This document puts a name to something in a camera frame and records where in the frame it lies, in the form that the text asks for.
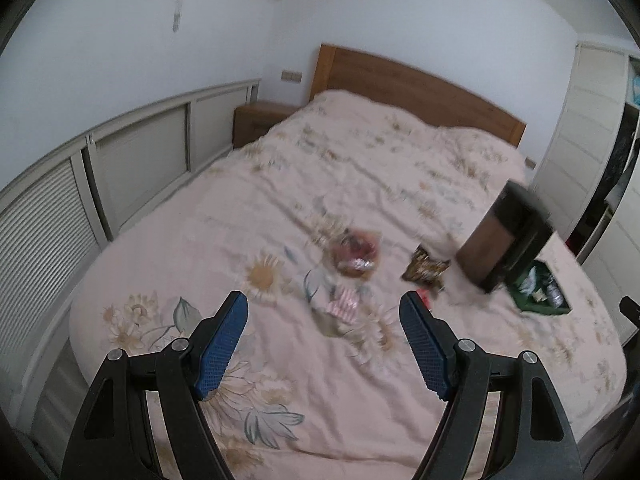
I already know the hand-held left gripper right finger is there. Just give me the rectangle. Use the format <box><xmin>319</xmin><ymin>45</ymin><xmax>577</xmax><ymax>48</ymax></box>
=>
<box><xmin>399</xmin><ymin>291</ymin><xmax>584</xmax><ymax>480</ymax></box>

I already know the wooden nightstand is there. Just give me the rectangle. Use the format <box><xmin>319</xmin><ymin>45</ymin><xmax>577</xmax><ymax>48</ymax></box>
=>
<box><xmin>232</xmin><ymin>101</ymin><xmax>299</xmax><ymax>150</ymax></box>

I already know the clear bag of orange candies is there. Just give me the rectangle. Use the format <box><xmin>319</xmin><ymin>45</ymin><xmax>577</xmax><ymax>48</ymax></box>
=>
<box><xmin>327</xmin><ymin>229</ymin><xmax>381</xmax><ymax>277</ymax></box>

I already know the slatted wall panel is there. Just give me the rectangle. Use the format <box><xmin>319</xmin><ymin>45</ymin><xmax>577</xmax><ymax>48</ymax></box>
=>
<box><xmin>0</xmin><ymin>78</ymin><xmax>264</xmax><ymax>431</ymax></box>

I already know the bed with floral blanket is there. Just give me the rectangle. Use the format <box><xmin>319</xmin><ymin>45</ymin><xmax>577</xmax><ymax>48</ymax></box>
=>
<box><xmin>67</xmin><ymin>89</ymin><xmax>629</xmax><ymax>480</ymax></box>

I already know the brown and gold snack packet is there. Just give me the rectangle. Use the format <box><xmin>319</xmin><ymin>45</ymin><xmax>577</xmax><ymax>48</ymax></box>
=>
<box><xmin>400</xmin><ymin>244</ymin><xmax>451</xmax><ymax>294</ymax></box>

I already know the wooden headboard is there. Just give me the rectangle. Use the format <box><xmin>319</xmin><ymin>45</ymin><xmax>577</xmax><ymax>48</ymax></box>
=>
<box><xmin>309</xmin><ymin>43</ymin><xmax>529</xmax><ymax>149</ymax></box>

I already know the pink striped snack packet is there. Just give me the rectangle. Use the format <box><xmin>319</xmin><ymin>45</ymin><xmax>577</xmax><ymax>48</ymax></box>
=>
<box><xmin>325</xmin><ymin>287</ymin><xmax>361</xmax><ymax>322</ymax></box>

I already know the white wardrobe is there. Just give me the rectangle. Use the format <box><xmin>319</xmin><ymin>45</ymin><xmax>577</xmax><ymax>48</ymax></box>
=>
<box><xmin>532</xmin><ymin>40</ymin><xmax>640</xmax><ymax>347</ymax></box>

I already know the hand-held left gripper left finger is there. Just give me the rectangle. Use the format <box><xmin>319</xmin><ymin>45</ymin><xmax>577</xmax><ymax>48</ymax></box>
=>
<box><xmin>60</xmin><ymin>290</ymin><xmax>250</xmax><ymax>480</ymax></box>

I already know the green tray box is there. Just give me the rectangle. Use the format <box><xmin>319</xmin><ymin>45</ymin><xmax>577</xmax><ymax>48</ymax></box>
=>
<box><xmin>505</xmin><ymin>259</ymin><xmax>573</xmax><ymax>316</ymax></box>

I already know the silver and blue snack packet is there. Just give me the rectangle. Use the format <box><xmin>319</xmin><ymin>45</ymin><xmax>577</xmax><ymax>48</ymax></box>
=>
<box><xmin>542</xmin><ymin>280</ymin><xmax>564</xmax><ymax>309</ymax></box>
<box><xmin>517</xmin><ymin>266</ymin><xmax>541</xmax><ymax>296</ymax></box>

